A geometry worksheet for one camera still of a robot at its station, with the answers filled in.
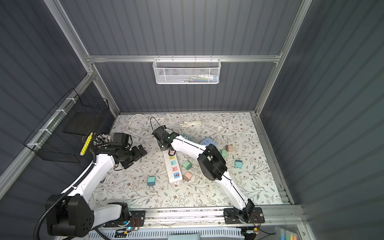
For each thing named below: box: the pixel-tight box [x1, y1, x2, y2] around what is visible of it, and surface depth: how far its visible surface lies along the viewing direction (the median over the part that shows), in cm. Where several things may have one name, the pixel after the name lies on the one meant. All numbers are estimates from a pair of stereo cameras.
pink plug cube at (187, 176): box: [182, 171, 193, 183], surface depth 87 cm
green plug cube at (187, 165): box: [182, 160, 192, 170], surface depth 92 cm
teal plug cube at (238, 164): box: [235, 159, 243, 169], surface depth 93 cm
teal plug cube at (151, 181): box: [147, 176, 156, 186], surface depth 86 cm
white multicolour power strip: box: [162, 150, 183, 184], surface depth 90 cm
